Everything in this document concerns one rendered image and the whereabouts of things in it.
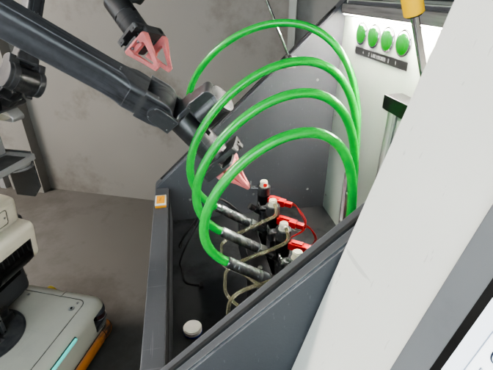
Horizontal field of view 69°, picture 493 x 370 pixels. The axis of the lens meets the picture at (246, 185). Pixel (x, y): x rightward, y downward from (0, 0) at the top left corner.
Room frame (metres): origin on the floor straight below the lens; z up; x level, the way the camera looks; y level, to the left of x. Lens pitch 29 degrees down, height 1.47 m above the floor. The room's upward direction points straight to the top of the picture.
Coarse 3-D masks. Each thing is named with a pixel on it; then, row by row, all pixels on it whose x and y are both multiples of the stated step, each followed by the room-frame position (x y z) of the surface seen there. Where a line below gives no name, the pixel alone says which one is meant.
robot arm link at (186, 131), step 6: (186, 114) 0.67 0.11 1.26; (192, 114) 0.67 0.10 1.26; (180, 120) 0.67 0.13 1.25; (186, 120) 0.67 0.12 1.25; (192, 120) 0.67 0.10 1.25; (180, 126) 0.66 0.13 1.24; (186, 126) 0.66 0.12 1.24; (192, 126) 0.67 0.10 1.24; (198, 126) 0.67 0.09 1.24; (180, 132) 0.67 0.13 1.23; (186, 132) 0.66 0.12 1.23; (192, 132) 0.66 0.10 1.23; (180, 138) 0.68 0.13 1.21; (186, 138) 0.67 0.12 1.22; (192, 138) 0.66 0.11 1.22; (186, 144) 0.68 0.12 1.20
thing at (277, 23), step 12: (264, 24) 0.76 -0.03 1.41; (276, 24) 0.75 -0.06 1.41; (288, 24) 0.75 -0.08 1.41; (300, 24) 0.74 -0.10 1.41; (312, 24) 0.74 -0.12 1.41; (240, 36) 0.77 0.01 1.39; (324, 36) 0.73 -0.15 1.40; (216, 48) 0.78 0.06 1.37; (336, 48) 0.72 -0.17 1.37; (204, 60) 0.78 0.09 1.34; (348, 60) 0.72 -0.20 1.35; (348, 72) 0.72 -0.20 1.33; (192, 84) 0.79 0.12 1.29; (360, 108) 0.72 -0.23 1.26; (360, 120) 0.71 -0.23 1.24
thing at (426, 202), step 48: (480, 0) 0.32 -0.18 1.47; (480, 48) 0.29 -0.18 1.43; (432, 96) 0.32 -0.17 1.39; (480, 96) 0.27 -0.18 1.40; (432, 144) 0.29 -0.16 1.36; (480, 144) 0.25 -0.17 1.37; (384, 192) 0.32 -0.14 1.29; (432, 192) 0.26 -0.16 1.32; (480, 192) 0.23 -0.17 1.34; (384, 240) 0.29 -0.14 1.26; (432, 240) 0.24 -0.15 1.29; (336, 288) 0.32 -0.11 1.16; (384, 288) 0.26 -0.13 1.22; (432, 288) 0.22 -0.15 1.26; (336, 336) 0.28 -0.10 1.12; (384, 336) 0.23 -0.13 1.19
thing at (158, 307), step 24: (168, 192) 0.92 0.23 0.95; (168, 216) 0.79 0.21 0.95; (168, 240) 0.69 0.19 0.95; (168, 264) 0.60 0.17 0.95; (168, 288) 0.53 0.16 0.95; (168, 312) 0.47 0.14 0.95; (144, 336) 0.42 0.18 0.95; (168, 336) 0.42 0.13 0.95; (144, 360) 0.37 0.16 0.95; (168, 360) 0.38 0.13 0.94
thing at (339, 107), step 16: (272, 96) 0.52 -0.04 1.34; (288, 96) 0.52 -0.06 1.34; (304, 96) 0.52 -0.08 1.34; (320, 96) 0.52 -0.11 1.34; (256, 112) 0.51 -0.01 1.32; (352, 128) 0.54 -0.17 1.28; (352, 144) 0.54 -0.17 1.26; (208, 160) 0.49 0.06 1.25; (192, 192) 0.49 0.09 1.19; (240, 240) 0.50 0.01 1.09
